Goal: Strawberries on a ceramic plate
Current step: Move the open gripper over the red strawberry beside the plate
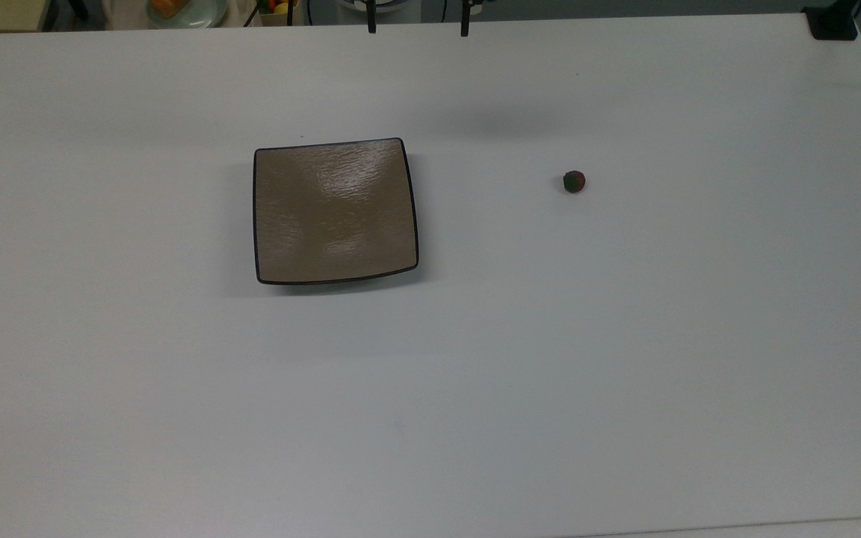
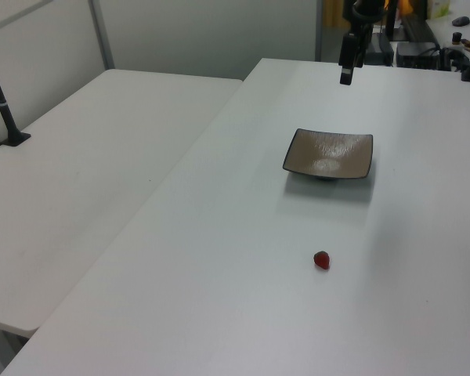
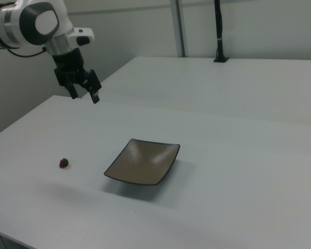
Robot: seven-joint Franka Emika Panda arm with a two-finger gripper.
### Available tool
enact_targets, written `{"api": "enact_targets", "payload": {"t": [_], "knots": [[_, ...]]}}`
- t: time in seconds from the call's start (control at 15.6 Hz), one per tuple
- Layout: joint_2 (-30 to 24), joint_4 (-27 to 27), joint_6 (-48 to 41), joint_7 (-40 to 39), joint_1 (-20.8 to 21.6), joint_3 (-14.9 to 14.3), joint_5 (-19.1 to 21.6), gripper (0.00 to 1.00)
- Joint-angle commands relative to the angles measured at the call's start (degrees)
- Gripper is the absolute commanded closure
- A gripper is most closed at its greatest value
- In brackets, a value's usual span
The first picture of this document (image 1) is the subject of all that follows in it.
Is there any bowl of colourful fruit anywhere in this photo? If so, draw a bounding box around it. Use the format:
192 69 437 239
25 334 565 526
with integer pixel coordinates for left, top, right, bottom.
256 0 301 28

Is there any square brown ceramic plate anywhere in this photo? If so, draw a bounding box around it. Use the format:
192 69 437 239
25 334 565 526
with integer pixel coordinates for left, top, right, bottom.
253 137 420 286

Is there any pale plate with orange food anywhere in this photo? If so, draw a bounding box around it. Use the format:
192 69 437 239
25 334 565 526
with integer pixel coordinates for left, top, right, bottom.
147 0 229 30

